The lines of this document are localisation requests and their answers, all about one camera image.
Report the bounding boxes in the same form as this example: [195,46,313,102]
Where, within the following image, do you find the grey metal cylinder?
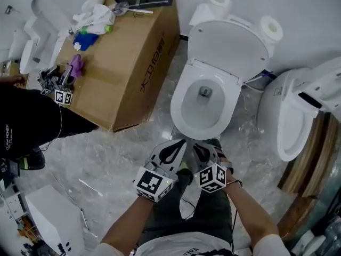
[314,142,341,250]

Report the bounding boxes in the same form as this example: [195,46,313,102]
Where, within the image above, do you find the small cardboard box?
[0,60,29,88]

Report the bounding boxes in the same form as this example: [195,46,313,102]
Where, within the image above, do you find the person's dark trousers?
[138,169,235,246]

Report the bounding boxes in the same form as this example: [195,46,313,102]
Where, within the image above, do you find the blue cloth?
[73,33,100,52]

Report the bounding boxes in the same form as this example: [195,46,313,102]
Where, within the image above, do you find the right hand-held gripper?
[192,142,228,194]

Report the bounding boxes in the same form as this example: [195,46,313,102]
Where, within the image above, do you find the white box with black dots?
[25,185,86,256]

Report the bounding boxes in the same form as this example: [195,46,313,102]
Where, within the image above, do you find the white toilet bowl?
[170,12,275,141]

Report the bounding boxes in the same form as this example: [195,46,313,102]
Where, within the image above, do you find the thin black cable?
[231,209,238,253]
[180,196,197,220]

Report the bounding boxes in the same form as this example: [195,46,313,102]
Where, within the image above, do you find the person's left forearm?
[100,195,155,250]

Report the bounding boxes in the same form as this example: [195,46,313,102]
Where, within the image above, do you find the white shelf unit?
[0,185,30,221]

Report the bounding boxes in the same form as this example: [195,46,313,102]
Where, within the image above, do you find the person's white shirt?
[90,232,291,256]

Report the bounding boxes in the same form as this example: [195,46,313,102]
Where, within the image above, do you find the thin metal rod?
[79,208,90,230]

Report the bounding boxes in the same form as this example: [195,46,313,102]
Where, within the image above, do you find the white ceramic fixture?
[7,29,31,61]

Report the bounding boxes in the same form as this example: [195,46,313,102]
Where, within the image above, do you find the white toilet paper roll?
[189,0,231,27]
[259,15,284,44]

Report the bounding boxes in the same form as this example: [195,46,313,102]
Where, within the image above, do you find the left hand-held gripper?
[133,139,188,203]

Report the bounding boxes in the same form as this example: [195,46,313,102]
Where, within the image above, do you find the clear round glass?
[111,1,131,16]

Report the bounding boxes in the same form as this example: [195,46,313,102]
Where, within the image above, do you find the spare hand-held gripper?
[54,65,74,106]
[37,65,61,96]

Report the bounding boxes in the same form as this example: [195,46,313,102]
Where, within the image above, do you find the person's right forearm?
[225,180,280,247]

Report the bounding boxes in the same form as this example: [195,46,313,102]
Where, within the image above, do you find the white bottle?
[81,0,106,13]

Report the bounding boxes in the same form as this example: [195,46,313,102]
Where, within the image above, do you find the large cardboard box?
[54,0,182,133]

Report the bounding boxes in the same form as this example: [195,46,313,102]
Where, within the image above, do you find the white smart toilet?
[257,57,341,162]

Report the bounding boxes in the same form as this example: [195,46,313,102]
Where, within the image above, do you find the white cloth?
[72,4,116,29]

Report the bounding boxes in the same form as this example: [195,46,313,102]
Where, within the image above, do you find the white plastic toilet lid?
[187,20,270,84]

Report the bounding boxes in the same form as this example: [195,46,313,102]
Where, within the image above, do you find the curved wooden platform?
[277,110,340,239]

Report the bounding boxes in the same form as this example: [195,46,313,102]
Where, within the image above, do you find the white floor strip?
[79,179,103,197]

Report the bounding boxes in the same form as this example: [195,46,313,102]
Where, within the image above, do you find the purple cloth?
[68,54,85,79]

